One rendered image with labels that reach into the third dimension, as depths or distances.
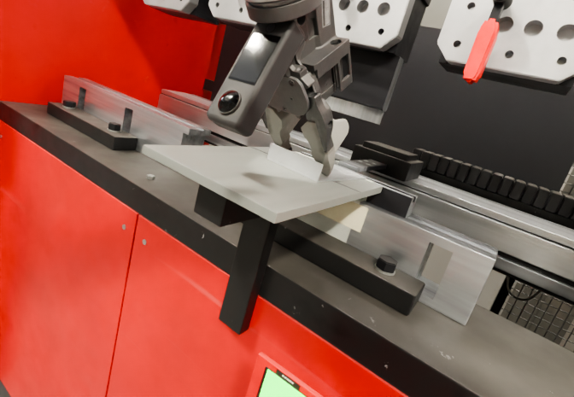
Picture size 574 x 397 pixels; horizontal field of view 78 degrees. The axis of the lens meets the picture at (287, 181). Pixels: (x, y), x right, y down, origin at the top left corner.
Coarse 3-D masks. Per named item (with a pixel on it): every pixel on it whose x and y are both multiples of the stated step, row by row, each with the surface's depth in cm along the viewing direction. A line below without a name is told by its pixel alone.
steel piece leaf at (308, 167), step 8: (272, 144) 46; (272, 152) 46; (280, 152) 45; (288, 152) 45; (272, 160) 46; (280, 160) 45; (288, 160) 45; (296, 160) 44; (304, 160) 43; (312, 160) 43; (288, 168) 45; (296, 168) 44; (304, 168) 43; (312, 168) 43; (320, 168) 42; (312, 176) 43; (320, 176) 45; (328, 176) 46; (336, 176) 47; (344, 176) 49; (352, 176) 50
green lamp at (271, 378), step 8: (272, 376) 35; (264, 384) 35; (272, 384) 35; (280, 384) 34; (288, 384) 34; (264, 392) 35; (272, 392) 35; (280, 392) 34; (288, 392) 34; (296, 392) 33
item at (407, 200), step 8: (304, 152) 60; (344, 168) 56; (384, 184) 53; (384, 192) 50; (392, 192) 50; (400, 192) 50; (408, 192) 51; (368, 200) 52; (376, 200) 51; (384, 200) 51; (392, 200) 50; (400, 200) 49; (408, 200) 49; (384, 208) 51; (392, 208) 50; (400, 208) 49; (408, 208) 49
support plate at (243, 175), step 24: (144, 144) 37; (192, 168) 34; (216, 168) 36; (240, 168) 38; (264, 168) 41; (216, 192) 32; (240, 192) 31; (264, 192) 33; (288, 192) 35; (312, 192) 37; (336, 192) 40; (360, 192) 43; (264, 216) 29; (288, 216) 30
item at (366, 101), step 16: (352, 48) 52; (352, 64) 52; (368, 64) 51; (384, 64) 50; (400, 64) 50; (368, 80) 51; (384, 80) 50; (336, 96) 54; (352, 96) 53; (368, 96) 51; (384, 96) 50; (352, 112) 54; (368, 112) 52
